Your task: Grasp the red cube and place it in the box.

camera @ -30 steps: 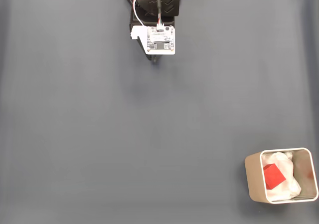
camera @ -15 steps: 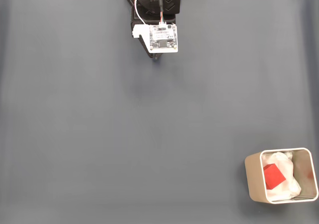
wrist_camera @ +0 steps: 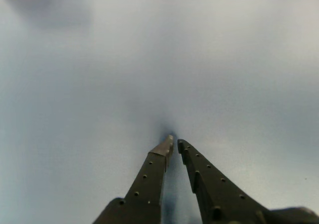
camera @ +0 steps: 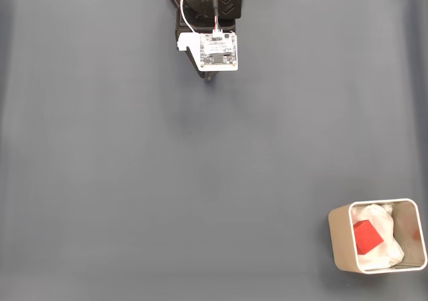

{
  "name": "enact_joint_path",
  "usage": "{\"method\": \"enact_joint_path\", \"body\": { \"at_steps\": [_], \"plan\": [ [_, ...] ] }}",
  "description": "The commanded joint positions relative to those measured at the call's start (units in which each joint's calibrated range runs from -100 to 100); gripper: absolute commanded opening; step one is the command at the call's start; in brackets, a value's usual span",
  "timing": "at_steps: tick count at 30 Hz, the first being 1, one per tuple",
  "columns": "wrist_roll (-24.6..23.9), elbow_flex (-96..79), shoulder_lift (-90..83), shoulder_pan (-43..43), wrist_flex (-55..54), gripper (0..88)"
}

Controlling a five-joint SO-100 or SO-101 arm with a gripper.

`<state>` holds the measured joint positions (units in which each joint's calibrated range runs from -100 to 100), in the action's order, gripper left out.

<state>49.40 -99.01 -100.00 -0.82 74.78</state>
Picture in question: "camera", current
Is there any red cube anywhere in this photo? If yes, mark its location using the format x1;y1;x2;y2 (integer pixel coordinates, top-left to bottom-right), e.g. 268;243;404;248
353;219;385;256

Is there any beige square metal box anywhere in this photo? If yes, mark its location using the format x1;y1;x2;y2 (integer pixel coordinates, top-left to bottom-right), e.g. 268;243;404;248
327;197;428;275

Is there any dark blue-grey mat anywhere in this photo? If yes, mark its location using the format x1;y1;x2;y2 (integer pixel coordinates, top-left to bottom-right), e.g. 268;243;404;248
0;0;428;301

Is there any white crumpled cloth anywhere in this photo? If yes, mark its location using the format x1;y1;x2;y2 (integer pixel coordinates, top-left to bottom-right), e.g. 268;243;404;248
350;203;406;271

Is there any camera board on white mount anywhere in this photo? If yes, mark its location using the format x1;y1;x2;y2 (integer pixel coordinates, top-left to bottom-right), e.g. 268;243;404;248
177;32;239;72

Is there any white red servo cable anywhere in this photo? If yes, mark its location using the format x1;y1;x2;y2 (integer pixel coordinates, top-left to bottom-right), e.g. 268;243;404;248
179;0;203;33

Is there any black camera cable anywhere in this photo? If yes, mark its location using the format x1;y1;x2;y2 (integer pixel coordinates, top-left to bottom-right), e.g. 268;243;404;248
208;0;223;36

